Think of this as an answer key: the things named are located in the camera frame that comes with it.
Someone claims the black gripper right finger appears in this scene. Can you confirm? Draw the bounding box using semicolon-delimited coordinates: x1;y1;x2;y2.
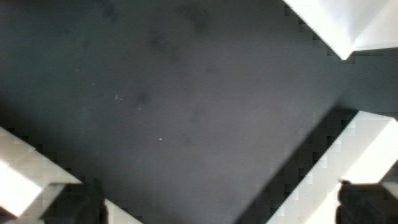
335;182;398;224

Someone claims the white drawer cabinet box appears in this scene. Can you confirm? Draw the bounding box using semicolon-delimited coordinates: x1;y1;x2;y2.
282;0;398;60

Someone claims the white front drawer tray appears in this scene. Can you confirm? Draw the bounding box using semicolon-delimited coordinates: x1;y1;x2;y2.
0;127;81;217

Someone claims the white drawer tray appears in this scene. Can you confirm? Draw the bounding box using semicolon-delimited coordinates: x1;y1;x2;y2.
0;127;81;217
266;111;398;224

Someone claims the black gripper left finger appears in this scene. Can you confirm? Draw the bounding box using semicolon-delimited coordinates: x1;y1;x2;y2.
41;180;108;224

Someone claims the white rear drawer tray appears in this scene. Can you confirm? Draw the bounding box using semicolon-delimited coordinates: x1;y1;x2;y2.
266;111;398;224

